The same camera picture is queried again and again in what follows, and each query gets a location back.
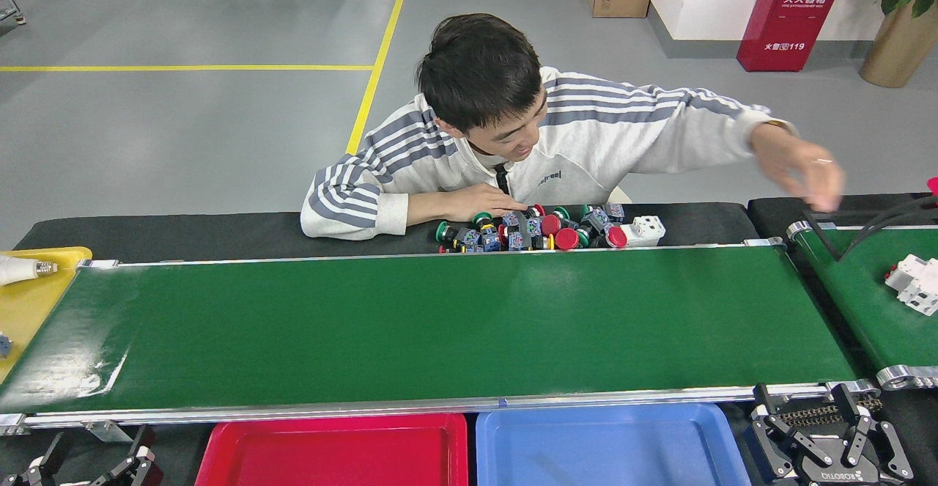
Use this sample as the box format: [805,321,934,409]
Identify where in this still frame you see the potted plant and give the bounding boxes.
[859,0,938,89]

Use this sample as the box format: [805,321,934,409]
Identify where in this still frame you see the person's right hand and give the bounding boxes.
[440,182,530,224]

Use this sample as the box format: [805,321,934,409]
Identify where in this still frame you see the white circuit breaker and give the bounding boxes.
[629,215,667,247]
[885,254,938,317]

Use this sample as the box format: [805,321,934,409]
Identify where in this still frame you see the yellow push button switch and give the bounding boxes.
[506,228,555,252]

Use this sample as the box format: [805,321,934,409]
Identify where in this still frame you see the yellow plastic tray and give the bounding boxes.
[0,246,94,384]

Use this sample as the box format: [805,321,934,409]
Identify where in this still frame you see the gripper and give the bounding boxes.
[744,383,915,486]

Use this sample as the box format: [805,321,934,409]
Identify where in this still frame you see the green conveyor belt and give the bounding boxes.
[786,221,938,391]
[0,237,880,439]

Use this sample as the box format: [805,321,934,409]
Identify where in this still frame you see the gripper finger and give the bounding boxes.
[0,431,74,486]
[92,427,163,486]

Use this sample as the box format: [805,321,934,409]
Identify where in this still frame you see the black guide bracket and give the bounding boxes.
[802,194,938,261]

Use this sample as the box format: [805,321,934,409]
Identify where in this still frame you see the blue plastic tray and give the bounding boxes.
[475,403,754,486]

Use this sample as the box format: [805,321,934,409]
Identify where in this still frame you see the white light bulb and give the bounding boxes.
[0,255,58,287]

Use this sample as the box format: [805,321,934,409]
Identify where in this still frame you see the red plastic tray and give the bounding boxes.
[194,413,470,486]

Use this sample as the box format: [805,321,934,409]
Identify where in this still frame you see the person's left hand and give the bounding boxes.
[751,125,846,212]

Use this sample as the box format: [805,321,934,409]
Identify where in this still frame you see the red fire extinguisher cabinet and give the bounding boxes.
[736,0,849,73]

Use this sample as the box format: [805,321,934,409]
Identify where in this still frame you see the conveyor drive chain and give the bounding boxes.
[777,397,884,428]

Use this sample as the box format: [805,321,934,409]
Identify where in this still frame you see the person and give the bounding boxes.
[300,13,846,241]

